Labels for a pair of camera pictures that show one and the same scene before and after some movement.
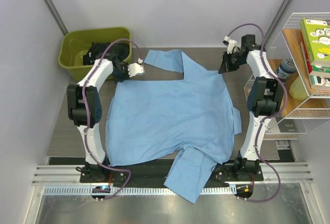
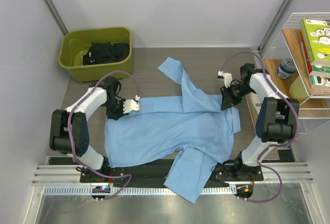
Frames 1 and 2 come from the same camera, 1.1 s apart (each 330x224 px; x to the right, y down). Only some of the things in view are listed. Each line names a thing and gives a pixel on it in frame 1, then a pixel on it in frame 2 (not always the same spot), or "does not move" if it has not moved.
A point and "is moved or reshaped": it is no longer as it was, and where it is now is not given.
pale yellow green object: (297, 89) does not move
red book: (308, 62) does not move
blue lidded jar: (287, 67) does not move
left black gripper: (126, 78) to (116, 116)
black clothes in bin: (118, 50) does not move
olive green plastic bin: (76, 43) does not move
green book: (316, 33) does not move
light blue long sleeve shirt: (194, 117) is moved or reshaped
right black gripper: (224, 67) to (228, 100)
